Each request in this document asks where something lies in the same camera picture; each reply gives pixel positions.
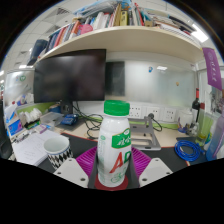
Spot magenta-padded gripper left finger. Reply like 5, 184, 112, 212
53, 146, 100, 189

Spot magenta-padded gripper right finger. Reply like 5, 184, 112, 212
128, 146, 174, 188

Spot white drink bottle green cap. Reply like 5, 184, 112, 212
96, 99, 132, 188

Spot black white checkered mug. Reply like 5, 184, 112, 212
43, 135, 74, 170

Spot black red-edged desk mat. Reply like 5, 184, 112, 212
36, 132, 198, 175

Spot flat round red coaster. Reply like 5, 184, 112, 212
94, 173, 130, 192

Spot grey metal laptop stand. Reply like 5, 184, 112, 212
128, 114, 163, 151

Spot white paper sheets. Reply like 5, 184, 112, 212
12, 129, 54, 167

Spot small blue box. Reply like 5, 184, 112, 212
61, 113, 80, 127

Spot clear plastic box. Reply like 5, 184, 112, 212
39, 111, 64, 127

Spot white lidded jar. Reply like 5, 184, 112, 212
178, 109, 194, 133

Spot white tissue packs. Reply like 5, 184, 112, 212
18, 108, 43, 130

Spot black office chair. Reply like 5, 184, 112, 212
0, 99, 14, 160

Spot dark wine bottle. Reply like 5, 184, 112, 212
191, 88, 202, 124

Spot black computer monitor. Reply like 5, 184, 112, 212
33, 48, 108, 116

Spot purple pennant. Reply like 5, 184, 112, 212
202, 47, 223, 92

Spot beige shelf with books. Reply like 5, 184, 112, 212
28, 0, 209, 64

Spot coiled blue cable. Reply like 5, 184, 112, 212
174, 139, 205, 163

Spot tangled black cables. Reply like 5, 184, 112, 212
71, 103, 104, 139

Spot white wall socket with plug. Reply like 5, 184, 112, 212
146, 106, 161, 120

